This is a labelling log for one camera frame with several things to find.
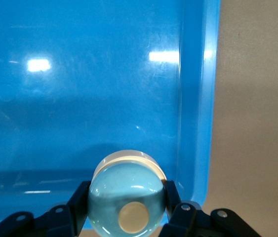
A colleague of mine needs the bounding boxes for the blue plastic tray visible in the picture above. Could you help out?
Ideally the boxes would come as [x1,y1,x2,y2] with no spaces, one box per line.
[0,0,222,232]

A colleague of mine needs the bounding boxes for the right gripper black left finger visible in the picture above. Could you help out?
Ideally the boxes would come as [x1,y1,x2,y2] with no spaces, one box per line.
[0,180,92,237]

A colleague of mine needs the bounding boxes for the blue dome bell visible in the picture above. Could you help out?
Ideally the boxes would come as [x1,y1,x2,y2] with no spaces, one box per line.
[88,149,168,235]

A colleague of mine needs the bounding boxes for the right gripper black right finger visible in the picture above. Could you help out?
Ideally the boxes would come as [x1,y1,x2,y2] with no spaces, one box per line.
[157,180,263,237]

